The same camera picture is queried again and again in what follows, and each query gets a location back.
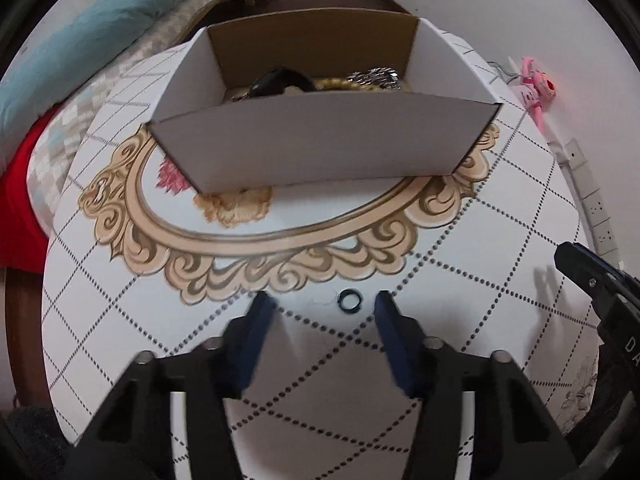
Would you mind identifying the white power strip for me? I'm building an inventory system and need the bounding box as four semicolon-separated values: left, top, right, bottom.
547;140;626;271

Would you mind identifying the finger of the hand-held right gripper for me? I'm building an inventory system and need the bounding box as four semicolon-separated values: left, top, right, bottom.
602;260;640;285
554;241;623;307

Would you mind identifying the white cardboard box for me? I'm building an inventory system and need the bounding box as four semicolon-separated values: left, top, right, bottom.
149;7;503;196

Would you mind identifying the light blue quilt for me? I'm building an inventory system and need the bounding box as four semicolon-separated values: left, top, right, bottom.
0;0;256;126

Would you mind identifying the black wrist band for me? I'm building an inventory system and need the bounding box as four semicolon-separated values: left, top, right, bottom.
247;66;316;98

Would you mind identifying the dark fuzzy clothing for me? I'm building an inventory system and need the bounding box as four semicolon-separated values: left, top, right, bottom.
0;355;640;480

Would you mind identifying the patterned white tablecloth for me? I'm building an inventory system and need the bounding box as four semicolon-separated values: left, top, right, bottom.
42;30;601;480

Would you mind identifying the pink plush toy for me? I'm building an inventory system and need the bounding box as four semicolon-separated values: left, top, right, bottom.
515;56;558;128

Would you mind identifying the silver chain bracelet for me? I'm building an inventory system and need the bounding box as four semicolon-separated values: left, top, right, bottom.
346;66;401;92

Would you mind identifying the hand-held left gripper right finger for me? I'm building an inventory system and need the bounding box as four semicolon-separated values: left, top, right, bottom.
374;290;576;480

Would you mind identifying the wooden bead bracelet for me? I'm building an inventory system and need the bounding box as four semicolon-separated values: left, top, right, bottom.
310;76;371;92

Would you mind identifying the red blanket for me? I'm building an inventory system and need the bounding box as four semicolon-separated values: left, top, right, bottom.
0;110;56;273

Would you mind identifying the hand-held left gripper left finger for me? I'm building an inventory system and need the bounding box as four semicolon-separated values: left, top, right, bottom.
65;291;279;480

